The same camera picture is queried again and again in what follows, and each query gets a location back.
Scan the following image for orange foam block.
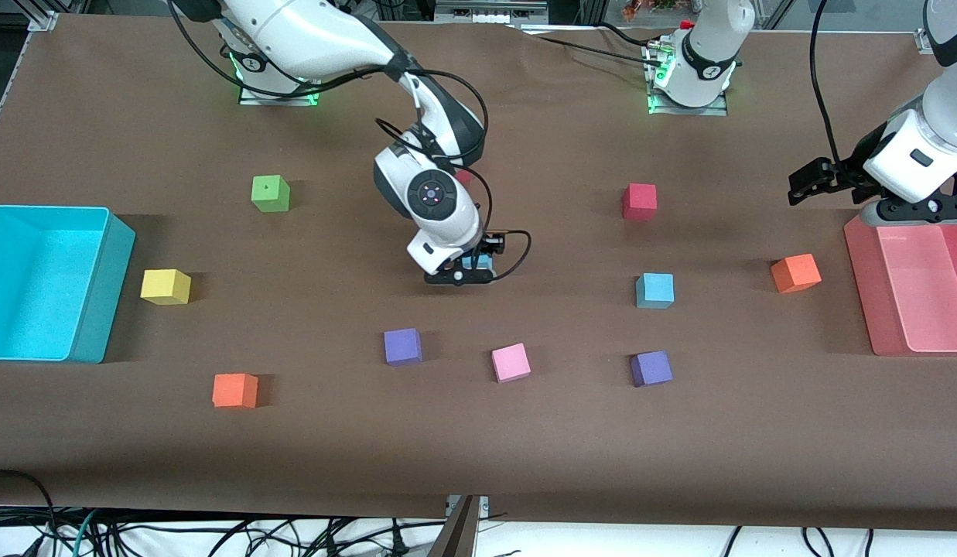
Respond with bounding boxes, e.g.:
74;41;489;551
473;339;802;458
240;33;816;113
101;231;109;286
212;373;259;409
771;253;822;295

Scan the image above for pink foam block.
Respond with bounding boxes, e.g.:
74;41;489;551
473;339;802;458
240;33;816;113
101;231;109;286
491;343;531;384

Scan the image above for purple foam block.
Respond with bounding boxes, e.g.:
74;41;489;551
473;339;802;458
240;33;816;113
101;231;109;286
630;350;674;388
384;328;423;366

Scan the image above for red plastic bin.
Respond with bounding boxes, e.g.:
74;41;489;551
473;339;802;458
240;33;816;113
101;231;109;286
843;213;957;357

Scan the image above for brown table cloth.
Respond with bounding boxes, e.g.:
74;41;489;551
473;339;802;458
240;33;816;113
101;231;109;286
0;14;957;533

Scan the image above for green foam block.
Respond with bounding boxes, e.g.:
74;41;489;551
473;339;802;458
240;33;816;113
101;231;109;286
251;175;291;214

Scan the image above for orange background objects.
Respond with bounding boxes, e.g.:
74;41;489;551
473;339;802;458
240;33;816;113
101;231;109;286
622;0;682;19

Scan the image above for dark metal bar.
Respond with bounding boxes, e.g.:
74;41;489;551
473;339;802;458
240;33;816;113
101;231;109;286
428;495;480;557

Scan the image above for yellow foam block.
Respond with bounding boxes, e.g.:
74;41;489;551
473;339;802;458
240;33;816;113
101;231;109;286
140;268;192;306

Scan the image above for cyan plastic bin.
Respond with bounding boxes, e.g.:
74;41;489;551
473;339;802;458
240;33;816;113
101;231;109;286
0;205;137;364

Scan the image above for aluminium profile corner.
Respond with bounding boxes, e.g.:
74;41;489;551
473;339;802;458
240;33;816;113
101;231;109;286
23;0;61;33

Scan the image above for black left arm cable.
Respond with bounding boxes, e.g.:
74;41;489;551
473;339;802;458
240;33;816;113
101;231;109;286
809;0;846;167

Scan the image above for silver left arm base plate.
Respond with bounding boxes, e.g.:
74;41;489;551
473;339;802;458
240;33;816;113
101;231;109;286
647;91;731;118

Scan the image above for black cable on cloth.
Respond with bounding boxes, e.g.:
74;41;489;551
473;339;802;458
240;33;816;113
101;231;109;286
517;22;658;64

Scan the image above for silver aluminium frame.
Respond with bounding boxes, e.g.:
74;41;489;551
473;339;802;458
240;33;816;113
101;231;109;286
436;0;549;24

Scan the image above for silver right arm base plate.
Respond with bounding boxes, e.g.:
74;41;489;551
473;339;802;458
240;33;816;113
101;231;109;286
238;77;322;108

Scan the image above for teal cable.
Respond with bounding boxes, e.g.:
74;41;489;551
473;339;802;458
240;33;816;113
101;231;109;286
72;508;101;557

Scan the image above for black looped floor cable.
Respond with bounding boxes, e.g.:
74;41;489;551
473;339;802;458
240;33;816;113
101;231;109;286
0;468;60;557

